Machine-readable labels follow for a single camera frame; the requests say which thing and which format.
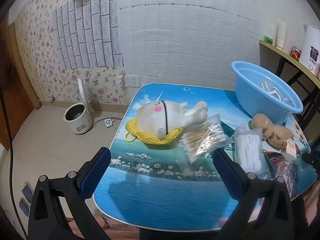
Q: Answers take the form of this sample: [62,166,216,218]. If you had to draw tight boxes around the red snack packet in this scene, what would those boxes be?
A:
[290,46,301,61]

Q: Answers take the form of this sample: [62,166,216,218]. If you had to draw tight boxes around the small snack box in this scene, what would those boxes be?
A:
[285,138,297,159]

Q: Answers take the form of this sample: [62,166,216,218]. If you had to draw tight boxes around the cotton swabs plastic bag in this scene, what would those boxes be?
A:
[177,114,234,177]

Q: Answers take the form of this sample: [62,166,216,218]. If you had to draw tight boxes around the stack of paper cups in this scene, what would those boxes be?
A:
[276,20,287,50]

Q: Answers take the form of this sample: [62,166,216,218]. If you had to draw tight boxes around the blue slippers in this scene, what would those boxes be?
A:
[18,182,34,217]

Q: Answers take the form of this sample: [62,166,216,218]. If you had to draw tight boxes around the wooden side table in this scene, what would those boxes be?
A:
[259,40,319,129]

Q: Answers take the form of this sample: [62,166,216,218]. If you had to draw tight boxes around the light blue plastic basin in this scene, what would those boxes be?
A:
[231,61,303,125]

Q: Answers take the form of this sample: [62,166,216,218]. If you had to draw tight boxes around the black cable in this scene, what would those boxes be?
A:
[0,89,28,240]

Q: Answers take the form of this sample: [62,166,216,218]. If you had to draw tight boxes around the white wall socket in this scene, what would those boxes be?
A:
[124,75,141,88]

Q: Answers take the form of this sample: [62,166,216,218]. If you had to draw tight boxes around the yellow mesh bag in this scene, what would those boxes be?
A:
[125,118,184,145]

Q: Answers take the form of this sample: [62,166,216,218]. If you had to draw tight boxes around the white electric kettle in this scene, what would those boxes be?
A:
[299,24,320,77]

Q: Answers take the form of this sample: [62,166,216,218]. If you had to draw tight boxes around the tan plush bear toy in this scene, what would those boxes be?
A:
[249,113,294,150]

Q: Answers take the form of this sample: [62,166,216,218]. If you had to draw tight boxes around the white plush bunny toy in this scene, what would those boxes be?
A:
[137,101,208,139]

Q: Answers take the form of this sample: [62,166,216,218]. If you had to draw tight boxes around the small green box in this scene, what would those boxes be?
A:
[264,36,273,45]

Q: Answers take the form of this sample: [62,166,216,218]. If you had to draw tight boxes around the white rice cooker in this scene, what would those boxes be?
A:
[62,77,93,136]

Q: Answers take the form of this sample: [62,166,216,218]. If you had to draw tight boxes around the white floss picks pack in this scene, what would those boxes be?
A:
[233,126,265,174]

